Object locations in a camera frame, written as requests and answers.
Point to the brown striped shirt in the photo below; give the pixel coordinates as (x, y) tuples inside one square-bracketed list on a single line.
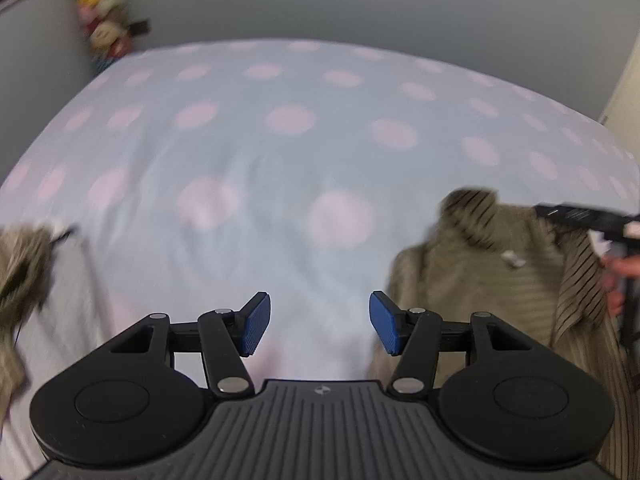
[(475, 280)]

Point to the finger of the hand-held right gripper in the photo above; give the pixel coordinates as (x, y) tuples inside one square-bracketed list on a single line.
[(575, 214)]

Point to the white door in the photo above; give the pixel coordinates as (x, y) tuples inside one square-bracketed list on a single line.
[(627, 95)]

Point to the person's right hand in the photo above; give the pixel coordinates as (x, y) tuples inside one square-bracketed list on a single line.
[(625, 266)]

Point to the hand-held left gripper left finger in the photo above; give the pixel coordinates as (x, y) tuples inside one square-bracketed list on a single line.
[(256, 322)]

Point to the black wall socket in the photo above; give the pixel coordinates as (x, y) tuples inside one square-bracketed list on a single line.
[(139, 27)]

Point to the clear tube of plush toys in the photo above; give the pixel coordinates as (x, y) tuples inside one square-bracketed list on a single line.
[(102, 5)]

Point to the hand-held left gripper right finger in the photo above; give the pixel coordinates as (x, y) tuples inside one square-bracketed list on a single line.
[(385, 322)]

